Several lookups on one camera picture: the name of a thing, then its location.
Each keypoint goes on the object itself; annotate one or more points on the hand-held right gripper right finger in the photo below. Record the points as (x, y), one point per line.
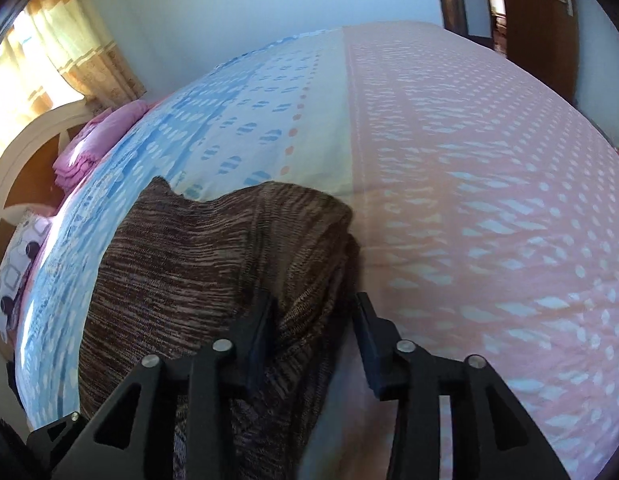
(374, 350)

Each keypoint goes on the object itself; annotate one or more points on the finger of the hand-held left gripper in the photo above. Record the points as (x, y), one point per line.
(54, 440)

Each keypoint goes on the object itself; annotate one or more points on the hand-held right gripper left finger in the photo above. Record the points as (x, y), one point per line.
(262, 340)

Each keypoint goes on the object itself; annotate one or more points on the brown knitted sweater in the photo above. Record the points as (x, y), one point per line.
(199, 270)

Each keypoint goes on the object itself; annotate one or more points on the bed with dotted sheet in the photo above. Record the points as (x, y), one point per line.
(464, 210)

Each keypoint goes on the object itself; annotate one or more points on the white patterned pillow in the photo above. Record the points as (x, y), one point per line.
(19, 270)

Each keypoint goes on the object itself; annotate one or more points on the pink folded blanket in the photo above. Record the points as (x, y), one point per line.
(94, 145)

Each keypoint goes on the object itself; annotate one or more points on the cream wooden headboard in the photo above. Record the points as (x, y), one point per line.
(19, 160)

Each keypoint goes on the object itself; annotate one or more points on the yellow patterned curtain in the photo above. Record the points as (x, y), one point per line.
(74, 45)

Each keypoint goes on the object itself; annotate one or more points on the brown wooden door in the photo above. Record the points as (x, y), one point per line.
(534, 25)

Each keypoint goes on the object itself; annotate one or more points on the dark wooden door frame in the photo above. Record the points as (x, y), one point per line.
(452, 0)

